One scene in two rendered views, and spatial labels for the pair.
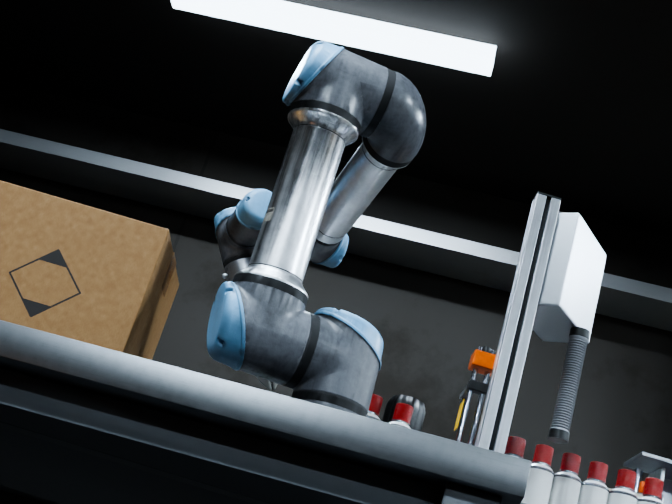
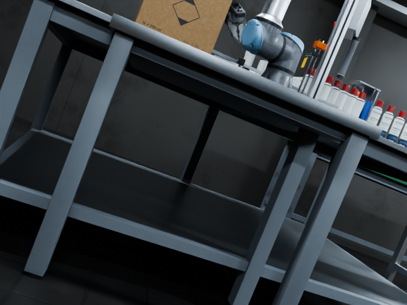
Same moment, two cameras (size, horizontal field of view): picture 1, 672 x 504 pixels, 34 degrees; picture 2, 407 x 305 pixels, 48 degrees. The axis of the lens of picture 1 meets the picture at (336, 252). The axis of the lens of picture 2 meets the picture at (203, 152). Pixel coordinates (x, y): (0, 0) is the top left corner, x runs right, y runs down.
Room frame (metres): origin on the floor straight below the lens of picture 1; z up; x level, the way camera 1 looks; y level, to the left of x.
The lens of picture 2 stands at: (-0.13, 0.65, 0.64)
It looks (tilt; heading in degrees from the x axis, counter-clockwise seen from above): 4 degrees down; 343
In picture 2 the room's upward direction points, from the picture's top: 22 degrees clockwise
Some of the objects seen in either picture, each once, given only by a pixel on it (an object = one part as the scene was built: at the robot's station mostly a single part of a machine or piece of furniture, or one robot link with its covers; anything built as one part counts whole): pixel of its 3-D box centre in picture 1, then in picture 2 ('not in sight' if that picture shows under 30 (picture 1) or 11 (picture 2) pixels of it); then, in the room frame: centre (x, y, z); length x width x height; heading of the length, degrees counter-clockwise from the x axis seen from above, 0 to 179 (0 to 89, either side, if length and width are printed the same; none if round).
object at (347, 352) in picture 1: (336, 360); (285, 52); (1.59, -0.05, 1.02); 0.13 x 0.12 x 0.14; 105
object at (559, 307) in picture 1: (558, 278); (353, 14); (1.87, -0.41, 1.38); 0.17 x 0.10 x 0.19; 143
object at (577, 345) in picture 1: (569, 384); (347, 58); (1.85, -0.47, 1.18); 0.04 x 0.04 x 0.21
